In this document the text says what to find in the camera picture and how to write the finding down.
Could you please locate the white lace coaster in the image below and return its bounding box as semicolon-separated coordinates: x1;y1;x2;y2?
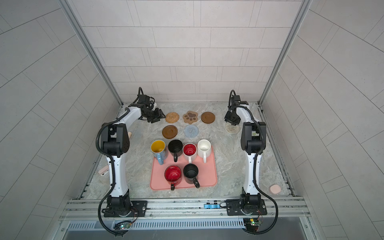
225;123;240;135

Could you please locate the brown wooden coaster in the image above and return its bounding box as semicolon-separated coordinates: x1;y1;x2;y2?
201;112;216;124
162;125;178;139

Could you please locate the woven rattan coaster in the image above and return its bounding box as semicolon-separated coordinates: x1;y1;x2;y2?
165;112;180;124

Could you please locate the blue mug yellow inside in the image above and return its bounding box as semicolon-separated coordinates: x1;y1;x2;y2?
151;140;168;165

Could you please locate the cork paw print coaster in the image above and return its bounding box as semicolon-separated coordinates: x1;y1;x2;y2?
183;111;199;124

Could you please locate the grey felt round coaster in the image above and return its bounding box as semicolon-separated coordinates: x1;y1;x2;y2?
184;125;199;138

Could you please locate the black mug back row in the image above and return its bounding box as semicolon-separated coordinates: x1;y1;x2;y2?
168;140;184;163

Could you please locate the black mug row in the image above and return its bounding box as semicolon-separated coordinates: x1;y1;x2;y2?
183;164;200;189
168;140;184;163

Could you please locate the white mug red inside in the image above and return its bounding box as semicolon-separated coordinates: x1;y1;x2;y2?
183;143;197;164

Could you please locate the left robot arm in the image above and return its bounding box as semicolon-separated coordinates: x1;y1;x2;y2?
96;87;166;218

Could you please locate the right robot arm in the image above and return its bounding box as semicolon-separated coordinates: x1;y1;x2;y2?
224;90;279;216

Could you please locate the pink round coaster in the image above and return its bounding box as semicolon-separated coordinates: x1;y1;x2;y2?
269;184;282;195

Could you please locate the pink silicone tray mat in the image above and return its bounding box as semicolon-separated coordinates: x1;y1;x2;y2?
150;147;218;191

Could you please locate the red mug front row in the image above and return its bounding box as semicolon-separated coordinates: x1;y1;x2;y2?
165;165;183;191

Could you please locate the black mug front row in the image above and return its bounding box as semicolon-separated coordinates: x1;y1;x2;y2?
183;164;200;189

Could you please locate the wooden rolling pin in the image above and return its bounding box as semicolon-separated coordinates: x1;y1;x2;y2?
98;132;132;176

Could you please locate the right circuit board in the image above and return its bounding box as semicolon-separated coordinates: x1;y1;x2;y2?
243;219;263;229

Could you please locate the circuit board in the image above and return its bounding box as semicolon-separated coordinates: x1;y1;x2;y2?
243;219;263;229
114;221;132;231

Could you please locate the left circuit board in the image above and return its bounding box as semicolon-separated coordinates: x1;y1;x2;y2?
114;221;132;231

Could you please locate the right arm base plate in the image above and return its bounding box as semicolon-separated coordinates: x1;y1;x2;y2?
225;199;268;216

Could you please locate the blue clamp on rail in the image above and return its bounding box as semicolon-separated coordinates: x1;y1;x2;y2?
204;203;221;209

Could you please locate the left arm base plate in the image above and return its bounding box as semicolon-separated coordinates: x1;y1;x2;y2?
102;201;148;218

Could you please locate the aluminium mounting rail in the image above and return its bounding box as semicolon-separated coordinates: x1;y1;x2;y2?
58;196;311;222

